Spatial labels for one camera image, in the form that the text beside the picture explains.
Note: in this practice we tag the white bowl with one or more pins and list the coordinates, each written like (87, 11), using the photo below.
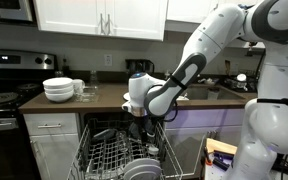
(59, 97)
(59, 90)
(58, 82)

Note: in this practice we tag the black stainless stove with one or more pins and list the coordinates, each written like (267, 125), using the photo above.
(4, 150)

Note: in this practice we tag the black tool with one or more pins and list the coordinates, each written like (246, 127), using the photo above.
(220, 164)

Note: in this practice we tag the black drying rack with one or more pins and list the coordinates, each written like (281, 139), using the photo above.
(232, 84)

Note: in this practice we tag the white mug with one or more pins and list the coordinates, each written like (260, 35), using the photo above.
(78, 86)

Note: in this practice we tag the white lower cabinet door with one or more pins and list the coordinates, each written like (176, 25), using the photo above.
(57, 156)

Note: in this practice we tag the clear glass dish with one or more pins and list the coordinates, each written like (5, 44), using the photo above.
(88, 95)

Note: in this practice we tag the white lower drawer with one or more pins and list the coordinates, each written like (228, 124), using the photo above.
(64, 120)

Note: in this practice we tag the stainless microwave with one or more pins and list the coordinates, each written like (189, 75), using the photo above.
(7, 10)

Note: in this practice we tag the white round container lid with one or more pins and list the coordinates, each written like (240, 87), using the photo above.
(241, 77)

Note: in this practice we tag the white upper cabinet over sink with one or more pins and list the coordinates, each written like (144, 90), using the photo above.
(184, 10)

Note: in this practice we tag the purple tool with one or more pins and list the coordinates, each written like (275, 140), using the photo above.
(224, 155)

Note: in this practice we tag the wooden utensil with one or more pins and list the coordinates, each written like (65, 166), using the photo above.
(227, 66)

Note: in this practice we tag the white dinner plate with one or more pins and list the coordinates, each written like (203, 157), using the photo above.
(126, 96)
(144, 174)
(140, 162)

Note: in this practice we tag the white cloth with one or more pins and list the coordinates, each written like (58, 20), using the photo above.
(183, 98)

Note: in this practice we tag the black kitchen utensil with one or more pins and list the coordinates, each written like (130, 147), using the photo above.
(104, 135)

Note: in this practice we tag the wooden board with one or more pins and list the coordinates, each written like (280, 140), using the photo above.
(219, 146)

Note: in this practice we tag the stainless kitchen sink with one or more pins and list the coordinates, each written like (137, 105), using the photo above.
(224, 95)

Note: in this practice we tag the white wall outlet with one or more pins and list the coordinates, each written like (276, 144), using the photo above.
(108, 60)

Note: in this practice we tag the white sink base cabinet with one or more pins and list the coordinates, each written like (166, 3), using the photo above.
(200, 118)

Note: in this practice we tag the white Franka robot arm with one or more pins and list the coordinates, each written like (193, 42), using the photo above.
(277, 116)

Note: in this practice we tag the clear drinking glass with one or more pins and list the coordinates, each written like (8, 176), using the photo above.
(122, 138)

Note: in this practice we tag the tall clear glass jar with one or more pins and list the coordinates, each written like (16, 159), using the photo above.
(93, 79)

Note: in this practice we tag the dark bottle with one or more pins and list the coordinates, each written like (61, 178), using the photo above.
(65, 69)

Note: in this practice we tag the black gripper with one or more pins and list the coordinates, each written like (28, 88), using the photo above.
(141, 125)

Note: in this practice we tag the dishwasher with open door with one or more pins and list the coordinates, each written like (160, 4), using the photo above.
(94, 117)

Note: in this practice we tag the black bowl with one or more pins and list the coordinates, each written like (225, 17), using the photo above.
(131, 128)

